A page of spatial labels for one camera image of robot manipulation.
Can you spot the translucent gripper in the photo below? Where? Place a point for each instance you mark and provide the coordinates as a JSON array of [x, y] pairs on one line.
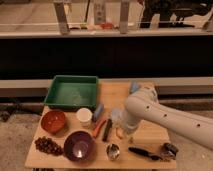
[[128, 132]]

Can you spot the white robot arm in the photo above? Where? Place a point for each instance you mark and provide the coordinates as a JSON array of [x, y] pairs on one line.
[[143, 105]]

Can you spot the metal cup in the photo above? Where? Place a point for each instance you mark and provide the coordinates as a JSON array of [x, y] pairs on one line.
[[112, 151]]

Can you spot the white plastic cup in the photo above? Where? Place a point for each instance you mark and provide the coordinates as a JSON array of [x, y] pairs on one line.
[[84, 116]]

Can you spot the light blue cloth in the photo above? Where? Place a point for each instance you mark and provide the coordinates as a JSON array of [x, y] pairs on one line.
[[116, 117]]

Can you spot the black marker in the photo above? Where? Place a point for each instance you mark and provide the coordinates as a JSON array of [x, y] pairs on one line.
[[107, 130]]

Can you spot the dark tape roll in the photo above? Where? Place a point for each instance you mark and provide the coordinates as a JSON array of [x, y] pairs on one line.
[[171, 148]]

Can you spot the purple bowl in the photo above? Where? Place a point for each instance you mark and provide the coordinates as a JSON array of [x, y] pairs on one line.
[[79, 146]]

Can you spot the green plastic tray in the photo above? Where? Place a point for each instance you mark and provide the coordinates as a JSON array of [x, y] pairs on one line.
[[71, 92]]

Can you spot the orange bowl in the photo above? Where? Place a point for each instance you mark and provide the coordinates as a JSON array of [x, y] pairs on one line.
[[53, 121]]

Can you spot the bunch of dark grapes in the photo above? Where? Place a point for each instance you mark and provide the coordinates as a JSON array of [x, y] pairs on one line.
[[48, 146]]

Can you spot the orange handled tool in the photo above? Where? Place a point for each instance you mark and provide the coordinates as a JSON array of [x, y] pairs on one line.
[[98, 127]]

